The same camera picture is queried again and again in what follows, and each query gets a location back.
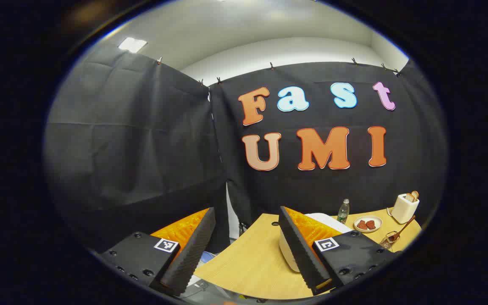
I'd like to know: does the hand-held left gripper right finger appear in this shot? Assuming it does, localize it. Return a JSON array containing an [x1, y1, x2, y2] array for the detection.
[[277, 206, 402, 296]]

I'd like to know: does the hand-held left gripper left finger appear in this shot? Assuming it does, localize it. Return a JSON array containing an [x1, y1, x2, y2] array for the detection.
[[100, 207, 217, 297]]

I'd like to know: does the white rice cooker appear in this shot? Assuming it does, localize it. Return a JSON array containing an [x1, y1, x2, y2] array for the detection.
[[279, 213, 353, 273]]

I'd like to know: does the wooden spoon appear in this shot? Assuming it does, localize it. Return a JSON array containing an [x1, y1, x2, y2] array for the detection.
[[388, 215, 416, 243]]

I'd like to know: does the clear water bottle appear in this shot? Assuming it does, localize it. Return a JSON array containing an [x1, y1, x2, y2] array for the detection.
[[337, 198, 350, 224]]

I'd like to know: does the white plate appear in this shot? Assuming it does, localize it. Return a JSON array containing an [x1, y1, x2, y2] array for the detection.
[[353, 215, 383, 233]]

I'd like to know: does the white toaster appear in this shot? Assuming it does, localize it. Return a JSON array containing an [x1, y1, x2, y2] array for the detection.
[[390, 193, 420, 224]]

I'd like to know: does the black backdrop cloth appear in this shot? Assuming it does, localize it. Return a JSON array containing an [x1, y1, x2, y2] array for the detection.
[[44, 42, 448, 255]]

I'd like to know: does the ceiling light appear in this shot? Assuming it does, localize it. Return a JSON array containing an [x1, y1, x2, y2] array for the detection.
[[118, 37, 148, 54]]

